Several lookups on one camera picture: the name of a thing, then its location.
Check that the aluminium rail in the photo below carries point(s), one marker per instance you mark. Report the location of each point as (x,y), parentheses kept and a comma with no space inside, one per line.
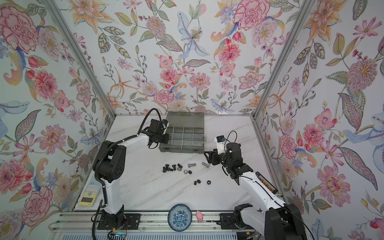
(86,223)

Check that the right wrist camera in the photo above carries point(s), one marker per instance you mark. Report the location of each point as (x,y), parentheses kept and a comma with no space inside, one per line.
(221,144)

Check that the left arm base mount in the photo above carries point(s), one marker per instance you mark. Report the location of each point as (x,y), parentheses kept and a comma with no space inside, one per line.
(120,220)

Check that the pink toy pig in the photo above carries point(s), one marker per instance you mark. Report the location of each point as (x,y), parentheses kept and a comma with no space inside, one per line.
(199,216)

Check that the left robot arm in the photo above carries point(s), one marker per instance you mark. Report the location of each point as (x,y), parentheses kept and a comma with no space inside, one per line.
(109,165)

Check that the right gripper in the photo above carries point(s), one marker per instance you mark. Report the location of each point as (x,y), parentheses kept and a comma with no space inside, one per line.
(213,156)

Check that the grey plastic organizer box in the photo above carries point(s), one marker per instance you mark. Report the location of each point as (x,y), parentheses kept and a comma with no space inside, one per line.
(186,133)

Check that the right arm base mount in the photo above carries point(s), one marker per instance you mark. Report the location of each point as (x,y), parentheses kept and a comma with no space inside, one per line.
(243,217)

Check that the blue yellow calculator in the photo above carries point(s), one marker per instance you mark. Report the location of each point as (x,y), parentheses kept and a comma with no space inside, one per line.
(90,193)

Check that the orange black striped tool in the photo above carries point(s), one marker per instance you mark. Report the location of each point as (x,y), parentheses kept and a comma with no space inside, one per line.
(265,182)

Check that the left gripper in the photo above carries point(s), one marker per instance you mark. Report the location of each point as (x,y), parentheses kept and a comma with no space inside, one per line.
(166,140)

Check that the blue patterned ceramic plate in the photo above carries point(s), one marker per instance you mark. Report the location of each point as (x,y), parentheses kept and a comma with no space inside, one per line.
(180,217)

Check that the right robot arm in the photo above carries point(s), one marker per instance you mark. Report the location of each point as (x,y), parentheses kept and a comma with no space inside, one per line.
(264,198)

